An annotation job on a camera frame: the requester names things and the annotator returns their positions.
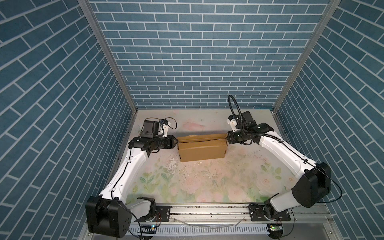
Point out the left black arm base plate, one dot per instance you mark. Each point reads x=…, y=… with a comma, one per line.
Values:
x=158, y=214

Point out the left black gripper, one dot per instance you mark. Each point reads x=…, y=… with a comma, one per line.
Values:
x=170, y=144

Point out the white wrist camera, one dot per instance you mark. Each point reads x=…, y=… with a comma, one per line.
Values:
x=165, y=127
x=233, y=124

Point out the white slotted cable duct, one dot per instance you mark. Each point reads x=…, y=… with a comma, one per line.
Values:
x=188, y=231

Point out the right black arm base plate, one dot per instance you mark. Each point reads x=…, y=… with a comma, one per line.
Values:
x=259, y=213

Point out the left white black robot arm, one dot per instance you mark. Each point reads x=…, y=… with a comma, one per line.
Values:
x=118, y=187

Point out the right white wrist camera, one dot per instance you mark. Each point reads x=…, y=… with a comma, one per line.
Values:
x=233, y=124

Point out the floral table mat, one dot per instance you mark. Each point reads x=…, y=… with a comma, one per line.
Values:
x=245, y=174

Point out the left aluminium corner post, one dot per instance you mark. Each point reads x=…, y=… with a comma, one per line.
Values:
x=92, y=20

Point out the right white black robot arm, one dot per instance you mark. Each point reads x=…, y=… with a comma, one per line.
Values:
x=313, y=179

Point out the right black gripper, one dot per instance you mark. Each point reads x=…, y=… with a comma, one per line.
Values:
x=230, y=138

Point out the left green circuit board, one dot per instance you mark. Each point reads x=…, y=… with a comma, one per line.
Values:
x=147, y=230

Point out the aluminium mounting rail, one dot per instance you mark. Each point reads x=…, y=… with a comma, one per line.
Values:
x=207, y=213

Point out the right aluminium corner post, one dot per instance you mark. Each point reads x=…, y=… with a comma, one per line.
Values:
x=318, y=30

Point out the aluminium corner post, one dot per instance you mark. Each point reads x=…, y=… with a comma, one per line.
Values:
x=92, y=20
x=318, y=30

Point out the right green circuit board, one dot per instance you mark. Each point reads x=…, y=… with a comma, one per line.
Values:
x=275, y=227

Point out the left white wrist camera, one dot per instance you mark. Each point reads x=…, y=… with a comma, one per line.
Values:
x=165, y=127

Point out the brown cardboard box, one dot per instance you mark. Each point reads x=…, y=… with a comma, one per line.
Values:
x=204, y=147

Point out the green circuit board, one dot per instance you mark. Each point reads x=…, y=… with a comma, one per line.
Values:
x=147, y=230
x=275, y=227

